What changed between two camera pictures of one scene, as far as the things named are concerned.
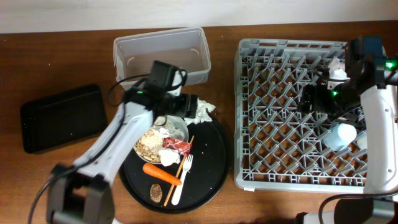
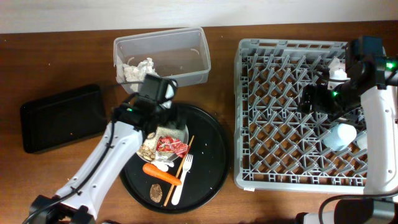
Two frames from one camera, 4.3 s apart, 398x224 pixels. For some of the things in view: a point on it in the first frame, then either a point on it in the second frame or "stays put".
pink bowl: x=335 y=71 stays put
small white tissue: x=168 y=157 to x=160 y=162
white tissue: x=201 y=116 to x=134 y=75
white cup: x=340 y=136 stays put
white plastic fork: x=186 y=165 stays put
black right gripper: x=318 y=91 stays put
